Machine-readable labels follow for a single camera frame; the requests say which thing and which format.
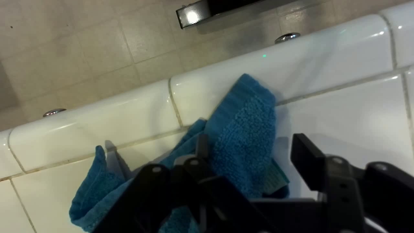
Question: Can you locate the silver metal frame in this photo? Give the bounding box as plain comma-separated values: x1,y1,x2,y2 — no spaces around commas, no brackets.
175,0,303,31

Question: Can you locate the silver drawer knob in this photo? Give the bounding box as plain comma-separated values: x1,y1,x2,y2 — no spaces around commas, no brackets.
42,107,69,119
275,31,302,44

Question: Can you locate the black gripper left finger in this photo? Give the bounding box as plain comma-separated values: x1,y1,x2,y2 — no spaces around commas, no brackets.
92,133,277,233

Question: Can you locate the blue towel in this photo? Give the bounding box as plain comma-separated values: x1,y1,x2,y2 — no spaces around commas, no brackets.
69,72,292,233

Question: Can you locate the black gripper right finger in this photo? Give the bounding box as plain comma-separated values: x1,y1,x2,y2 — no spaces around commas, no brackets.
290,132,414,233

